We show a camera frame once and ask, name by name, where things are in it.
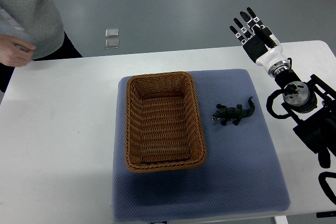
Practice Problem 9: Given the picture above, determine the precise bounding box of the person in grey sweater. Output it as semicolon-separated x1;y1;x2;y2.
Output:
1;0;81;92

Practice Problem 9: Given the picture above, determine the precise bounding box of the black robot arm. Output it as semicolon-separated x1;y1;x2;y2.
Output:
266;69;335;169

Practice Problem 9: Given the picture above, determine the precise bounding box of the metal floor plate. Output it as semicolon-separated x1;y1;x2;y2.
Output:
105;38;119;49
105;28;119;38

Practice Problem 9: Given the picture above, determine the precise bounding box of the dark toy crocodile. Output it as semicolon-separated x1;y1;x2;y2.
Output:
212;97;255;126

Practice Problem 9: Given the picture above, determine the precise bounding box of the brown wicker basket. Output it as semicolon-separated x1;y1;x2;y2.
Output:
125;71;207;173

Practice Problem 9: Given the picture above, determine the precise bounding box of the upper metal floor plate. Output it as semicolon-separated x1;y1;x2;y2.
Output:
105;28;119;38

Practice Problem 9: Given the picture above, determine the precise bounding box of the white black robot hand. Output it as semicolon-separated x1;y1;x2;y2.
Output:
229;7;291;78

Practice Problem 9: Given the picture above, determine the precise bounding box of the person's bare hand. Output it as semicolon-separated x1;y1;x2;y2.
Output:
1;35;36;67

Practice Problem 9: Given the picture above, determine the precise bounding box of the blue padded mat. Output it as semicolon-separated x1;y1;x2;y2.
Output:
112;69;290;222

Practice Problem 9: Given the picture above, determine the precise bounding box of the lower metal floor plate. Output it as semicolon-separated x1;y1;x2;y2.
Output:
105;38;119;49

